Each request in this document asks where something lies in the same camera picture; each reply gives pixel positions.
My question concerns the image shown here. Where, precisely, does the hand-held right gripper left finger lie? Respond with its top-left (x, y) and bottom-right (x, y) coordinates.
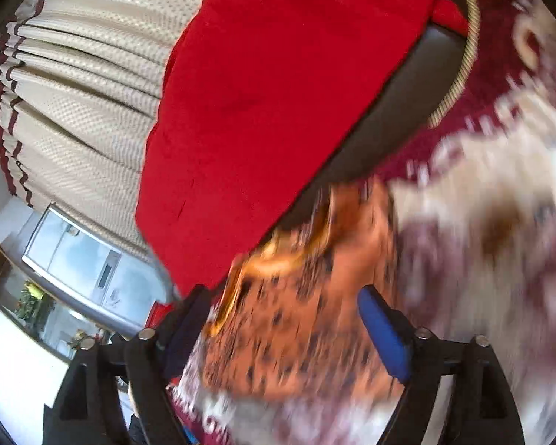
top-left (43, 284), bottom-right (214, 445)

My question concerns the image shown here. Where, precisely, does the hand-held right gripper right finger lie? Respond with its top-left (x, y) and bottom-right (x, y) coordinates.
top-left (358, 284), bottom-right (525, 445)

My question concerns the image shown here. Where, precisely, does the orange spotted small garment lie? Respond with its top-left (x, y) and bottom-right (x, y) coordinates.
top-left (201, 180), bottom-right (401, 405)

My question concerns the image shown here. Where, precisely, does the cream maroon floral blanket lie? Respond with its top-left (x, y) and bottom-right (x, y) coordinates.
top-left (167, 0), bottom-right (556, 445)

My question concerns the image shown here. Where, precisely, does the gold framed mirror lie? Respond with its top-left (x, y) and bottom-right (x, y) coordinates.
top-left (0, 234), bottom-right (103, 363)

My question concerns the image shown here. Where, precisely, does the dark brown sofa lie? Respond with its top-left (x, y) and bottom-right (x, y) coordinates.
top-left (273, 25), bottom-right (470, 238)

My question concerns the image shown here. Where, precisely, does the red fleece throw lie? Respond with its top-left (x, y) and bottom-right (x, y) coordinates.
top-left (134, 0), bottom-right (470, 298)

